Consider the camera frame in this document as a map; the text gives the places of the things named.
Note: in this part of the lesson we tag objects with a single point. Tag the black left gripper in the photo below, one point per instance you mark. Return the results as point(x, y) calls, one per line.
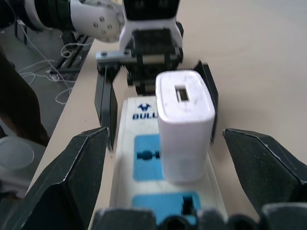
point(151, 48)

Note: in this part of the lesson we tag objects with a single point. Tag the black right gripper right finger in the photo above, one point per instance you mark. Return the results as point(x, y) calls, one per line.
point(266, 172)

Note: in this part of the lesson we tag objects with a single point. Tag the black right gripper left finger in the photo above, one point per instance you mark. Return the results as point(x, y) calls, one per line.
point(72, 177)

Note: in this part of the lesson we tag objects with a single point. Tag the white usb charger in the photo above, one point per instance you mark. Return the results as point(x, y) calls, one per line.
point(184, 134)

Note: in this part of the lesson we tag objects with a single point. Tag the white power strip blue sockets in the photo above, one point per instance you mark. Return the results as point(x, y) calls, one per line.
point(134, 153)

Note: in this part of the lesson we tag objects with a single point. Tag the white round object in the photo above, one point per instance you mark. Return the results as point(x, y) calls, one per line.
point(13, 153)

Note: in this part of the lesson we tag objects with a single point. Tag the dark brown object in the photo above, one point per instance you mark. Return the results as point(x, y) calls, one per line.
point(16, 100)

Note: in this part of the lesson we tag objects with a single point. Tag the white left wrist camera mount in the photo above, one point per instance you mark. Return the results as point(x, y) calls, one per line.
point(148, 22)

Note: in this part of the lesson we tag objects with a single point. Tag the black metal frame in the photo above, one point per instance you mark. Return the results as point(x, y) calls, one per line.
point(72, 51)

